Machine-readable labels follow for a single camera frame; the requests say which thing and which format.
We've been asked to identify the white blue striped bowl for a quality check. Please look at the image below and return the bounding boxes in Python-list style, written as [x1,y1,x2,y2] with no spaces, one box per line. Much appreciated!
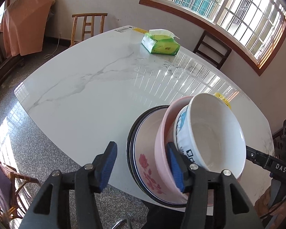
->
[173,93,246,178]

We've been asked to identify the blue floral plate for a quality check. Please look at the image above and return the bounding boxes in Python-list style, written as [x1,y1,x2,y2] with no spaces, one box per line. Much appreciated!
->
[126,104,189,208]

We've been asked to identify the large pink bowl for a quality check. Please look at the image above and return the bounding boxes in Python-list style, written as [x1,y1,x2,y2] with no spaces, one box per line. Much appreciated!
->
[154,95,215,207]

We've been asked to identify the white pink rose plate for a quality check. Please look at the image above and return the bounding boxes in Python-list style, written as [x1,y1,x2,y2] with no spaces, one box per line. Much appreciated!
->
[132,108,189,205]

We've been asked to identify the person right hand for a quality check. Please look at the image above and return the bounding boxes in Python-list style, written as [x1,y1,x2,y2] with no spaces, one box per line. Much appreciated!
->
[254,187,286,219]

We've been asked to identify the rattan chair purple cushion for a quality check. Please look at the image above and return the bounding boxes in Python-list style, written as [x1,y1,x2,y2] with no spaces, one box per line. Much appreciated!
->
[0,161,41,228]

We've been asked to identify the yellow warning sticker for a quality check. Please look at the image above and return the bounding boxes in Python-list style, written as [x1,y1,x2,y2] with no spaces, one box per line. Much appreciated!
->
[214,93,231,109]

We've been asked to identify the dark wooden chair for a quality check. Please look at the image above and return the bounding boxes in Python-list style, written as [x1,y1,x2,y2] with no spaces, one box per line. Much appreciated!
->
[193,31,232,69]

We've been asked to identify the green tissue pack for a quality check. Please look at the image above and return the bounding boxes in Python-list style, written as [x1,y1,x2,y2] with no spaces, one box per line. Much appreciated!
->
[141,29,180,56]

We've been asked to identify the light wooden chair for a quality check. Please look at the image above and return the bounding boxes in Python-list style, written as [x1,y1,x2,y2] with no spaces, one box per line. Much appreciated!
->
[70,13,108,47]

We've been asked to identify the orange cloth covered furniture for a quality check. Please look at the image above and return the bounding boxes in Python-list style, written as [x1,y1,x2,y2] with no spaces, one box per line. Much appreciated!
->
[0,0,55,57]

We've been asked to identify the barred window wooden frame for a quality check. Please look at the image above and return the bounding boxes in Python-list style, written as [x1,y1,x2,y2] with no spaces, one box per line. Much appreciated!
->
[139,0,286,76]

